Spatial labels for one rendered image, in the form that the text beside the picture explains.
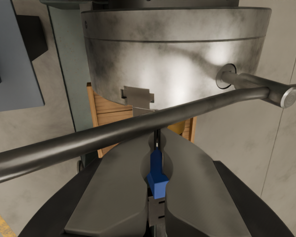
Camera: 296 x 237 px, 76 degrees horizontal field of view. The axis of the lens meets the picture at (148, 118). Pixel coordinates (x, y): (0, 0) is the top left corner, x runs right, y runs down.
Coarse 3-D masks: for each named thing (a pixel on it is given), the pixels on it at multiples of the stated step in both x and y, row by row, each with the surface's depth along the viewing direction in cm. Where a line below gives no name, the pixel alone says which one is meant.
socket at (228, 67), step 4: (228, 64) 25; (224, 68) 24; (228, 68) 25; (232, 68) 25; (220, 72) 25; (216, 76) 25; (220, 76) 25; (216, 80) 25; (220, 80) 25; (216, 84) 25; (220, 84) 25; (224, 84) 26; (228, 84) 26
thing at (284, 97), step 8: (224, 72) 25; (232, 72) 24; (224, 80) 25; (232, 80) 23; (240, 80) 22; (248, 80) 21; (256, 80) 20; (264, 80) 20; (272, 80) 20; (240, 88) 22; (272, 88) 19; (280, 88) 18; (288, 88) 18; (272, 96) 19; (280, 96) 18; (288, 96) 18; (280, 104) 18; (288, 104) 18
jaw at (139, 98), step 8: (128, 88) 27; (136, 88) 27; (144, 88) 26; (128, 96) 28; (136, 96) 27; (144, 96) 27; (152, 96) 26; (128, 104) 28; (136, 104) 28; (144, 104) 27; (136, 112) 30; (144, 112) 30
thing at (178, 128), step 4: (184, 120) 41; (176, 124) 40; (180, 124) 41; (184, 124) 43; (172, 128) 41; (176, 128) 41; (180, 128) 42; (184, 128) 44; (176, 132) 42; (180, 132) 42
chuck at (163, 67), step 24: (96, 48) 27; (120, 48) 24; (144, 48) 23; (168, 48) 22; (192, 48) 22; (216, 48) 23; (240, 48) 24; (96, 72) 30; (120, 72) 26; (144, 72) 24; (168, 72) 24; (192, 72) 24; (216, 72) 24; (240, 72) 26; (120, 96) 28; (168, 96) 25; (192, 96) 25
